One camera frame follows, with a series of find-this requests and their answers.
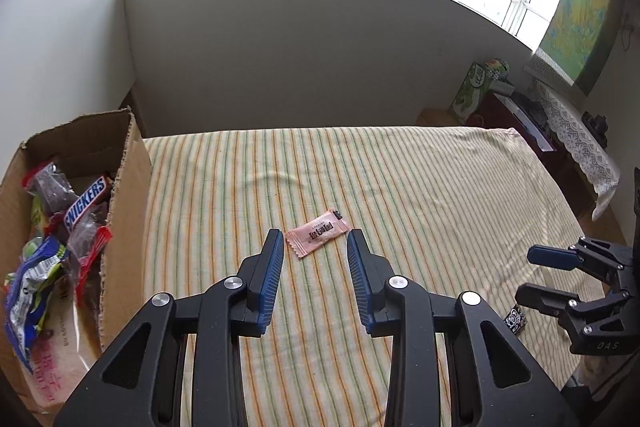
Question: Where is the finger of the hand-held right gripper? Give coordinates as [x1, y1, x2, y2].
[527, 236, 634, 278]
[514, 284, 629, 336]

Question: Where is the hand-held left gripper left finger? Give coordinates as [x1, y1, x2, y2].
[51, 229, 285, 427]

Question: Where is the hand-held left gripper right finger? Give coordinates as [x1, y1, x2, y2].
[347, 229, 582, 427]

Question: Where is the pink candy packet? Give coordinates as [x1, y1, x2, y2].
[284, 208, 354, 261]

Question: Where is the cardboard box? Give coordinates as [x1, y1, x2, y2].
[0, 107, 154, 416]

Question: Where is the clear red-edged snack packet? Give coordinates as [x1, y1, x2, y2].
[67, 206, 114, 309]
[22, 162, 81, 216]

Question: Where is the brown chocolate bar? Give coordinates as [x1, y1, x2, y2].
[62, 175, 114, 233]

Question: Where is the red and green candy packet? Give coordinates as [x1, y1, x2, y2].
[31, 194, 66, 238]

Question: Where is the blue snack packet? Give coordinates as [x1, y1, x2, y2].
[4, 236, 69, 361]

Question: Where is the green snack packet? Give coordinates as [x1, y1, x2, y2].
[19, 237, 49, 261]

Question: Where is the small black and white packet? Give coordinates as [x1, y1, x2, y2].
[503, 304, 530, 337]

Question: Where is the striped bed sheet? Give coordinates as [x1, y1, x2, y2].
[97, 126, 602, 427]

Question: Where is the white lace cloth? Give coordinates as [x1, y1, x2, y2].
[529, 79, 621, 221]

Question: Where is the dark wooden cabinet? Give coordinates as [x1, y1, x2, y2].
[474, 92, 627, 234]

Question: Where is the wooden nightstand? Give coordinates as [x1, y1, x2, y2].
[416, 107, 469, 126]

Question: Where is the green tissue box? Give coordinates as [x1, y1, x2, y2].
[447, 62, 494, 124]

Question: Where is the colourful printed box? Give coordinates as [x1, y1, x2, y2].
[487, 58, 511, 82]

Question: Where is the white wardrobe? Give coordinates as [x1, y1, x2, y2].
[0, 0, 137, 168]

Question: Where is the black camera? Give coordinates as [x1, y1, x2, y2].
[582, 111, 611, 148]

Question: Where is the yellow green wall poster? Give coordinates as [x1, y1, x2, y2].
[530, 0, 627, 96]

